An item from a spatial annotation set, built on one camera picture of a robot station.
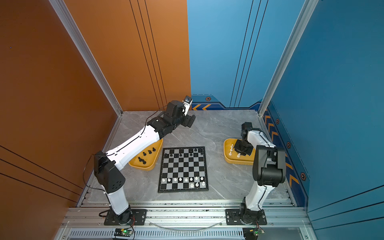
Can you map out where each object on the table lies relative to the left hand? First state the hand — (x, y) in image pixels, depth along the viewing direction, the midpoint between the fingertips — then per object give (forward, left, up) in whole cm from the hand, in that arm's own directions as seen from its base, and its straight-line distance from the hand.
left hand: (186, 109), depth 81 cm
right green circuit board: (-52, -33, -31) cm, 69 cm away
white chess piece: (-8, -29, -27) cm, 40 cm away
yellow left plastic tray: (-15, +23, -28) cm, 40 cm away
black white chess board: (-22, +2, -28) cm, 36 cm away
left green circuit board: (-53, +28, -31) cm, 67 cm away
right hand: (-10, -32, -26) cm, 43 cm away
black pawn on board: (-13, +14, -28) cm, 33 cm away
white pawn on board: (-29, +13, -27) cm, 41 cm away
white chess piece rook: (-13, -32, -26) cm, 44 cm away
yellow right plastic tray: (-13, -28, -28) cm, 42 cm away
